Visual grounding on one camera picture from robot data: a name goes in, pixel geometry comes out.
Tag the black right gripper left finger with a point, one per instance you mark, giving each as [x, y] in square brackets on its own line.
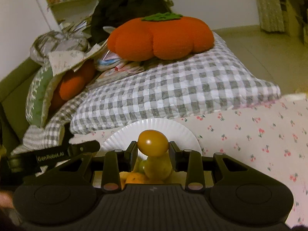
[128, 157]

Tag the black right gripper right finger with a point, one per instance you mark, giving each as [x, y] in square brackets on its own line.
[176, 158]

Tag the small green fruit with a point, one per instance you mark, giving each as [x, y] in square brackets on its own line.
[141, 167]

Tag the orange mandarin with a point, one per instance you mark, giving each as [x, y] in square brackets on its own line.
[137, 178]

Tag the pale yellow pear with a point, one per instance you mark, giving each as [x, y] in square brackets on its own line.
[158, 168]

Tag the orange tomato fruit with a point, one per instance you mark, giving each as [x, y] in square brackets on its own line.
[152, 143]

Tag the person's left hand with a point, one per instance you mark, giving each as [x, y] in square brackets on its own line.
[6, 199]

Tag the white paper plate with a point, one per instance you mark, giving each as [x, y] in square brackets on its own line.
[173, 130]

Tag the grey checked quilt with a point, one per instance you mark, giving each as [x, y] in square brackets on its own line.
[53, 133]

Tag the green snowflake cushion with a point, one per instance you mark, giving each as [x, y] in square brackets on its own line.
[40, 95]

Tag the olive green sofa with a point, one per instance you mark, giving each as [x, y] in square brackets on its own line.
[14, 91]

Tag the grey checked pillow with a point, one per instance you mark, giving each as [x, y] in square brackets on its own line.
[199, 84]

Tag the small orange pumpkin plush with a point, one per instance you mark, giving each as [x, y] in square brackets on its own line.
[71, 84]

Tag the cherry print sheet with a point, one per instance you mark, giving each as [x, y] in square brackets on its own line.
[271, 138]

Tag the plastic wrapped packet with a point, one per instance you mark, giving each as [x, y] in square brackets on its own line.
[106, 60]

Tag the floral paper sheet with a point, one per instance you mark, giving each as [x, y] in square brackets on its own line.
[62, 61]

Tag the large orange pumpkin plush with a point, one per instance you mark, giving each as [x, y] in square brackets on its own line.
[166, 36]

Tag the silver plastic bag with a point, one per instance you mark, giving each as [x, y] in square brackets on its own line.
[56, 41]

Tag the black coat pile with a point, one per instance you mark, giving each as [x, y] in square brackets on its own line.
[117, 12]

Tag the bookshelf with books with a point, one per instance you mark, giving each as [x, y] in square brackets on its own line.
[58, 13]

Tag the beige curtain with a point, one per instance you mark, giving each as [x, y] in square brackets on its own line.
[270, 15]

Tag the wooden shelf unit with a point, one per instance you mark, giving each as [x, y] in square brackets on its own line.
[295, 18]

